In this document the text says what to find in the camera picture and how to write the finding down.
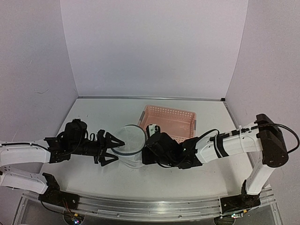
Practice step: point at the aluminium rail at table back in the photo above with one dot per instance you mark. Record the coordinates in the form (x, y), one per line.
(153, 98)

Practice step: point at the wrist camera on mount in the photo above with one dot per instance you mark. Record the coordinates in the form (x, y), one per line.
(76, 133)
(159, 142)

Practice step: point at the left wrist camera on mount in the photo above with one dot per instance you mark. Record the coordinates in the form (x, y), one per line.
(76, 133)

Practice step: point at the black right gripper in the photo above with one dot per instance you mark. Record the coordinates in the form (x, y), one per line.
(147, 160)

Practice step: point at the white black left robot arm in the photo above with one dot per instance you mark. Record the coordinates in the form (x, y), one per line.
(52, 150)

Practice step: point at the aluminium front rail frame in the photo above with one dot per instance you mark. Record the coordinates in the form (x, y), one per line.
(32, 210)

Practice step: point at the pink perforated plastic basket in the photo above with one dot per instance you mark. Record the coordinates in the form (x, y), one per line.
(178, 124)

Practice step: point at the white mesh laundry bag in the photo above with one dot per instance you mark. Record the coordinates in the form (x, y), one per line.
(134, 138)

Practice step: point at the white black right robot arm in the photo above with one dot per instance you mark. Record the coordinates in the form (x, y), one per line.
(263, 136)

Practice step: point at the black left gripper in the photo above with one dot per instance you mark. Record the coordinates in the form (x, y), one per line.
(100, 158)

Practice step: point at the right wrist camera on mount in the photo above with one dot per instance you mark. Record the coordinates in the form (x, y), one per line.
(159, 142)

